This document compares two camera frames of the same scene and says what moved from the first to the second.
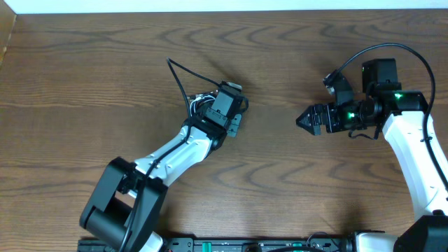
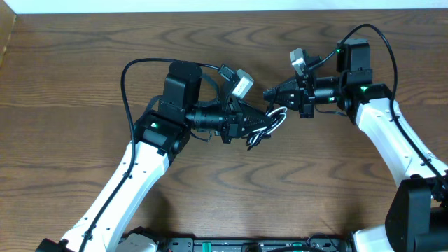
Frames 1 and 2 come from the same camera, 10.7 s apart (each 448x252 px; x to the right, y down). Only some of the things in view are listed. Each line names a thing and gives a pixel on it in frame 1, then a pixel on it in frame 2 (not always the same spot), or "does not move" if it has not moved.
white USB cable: [203, 98] to [262, 131]
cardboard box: [7, 21] does not move
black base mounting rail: [238, 245] does not move
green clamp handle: [206, 246] does not move
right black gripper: [316, 110] to [302, 96]
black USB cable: [200, 100] to [277, 118]
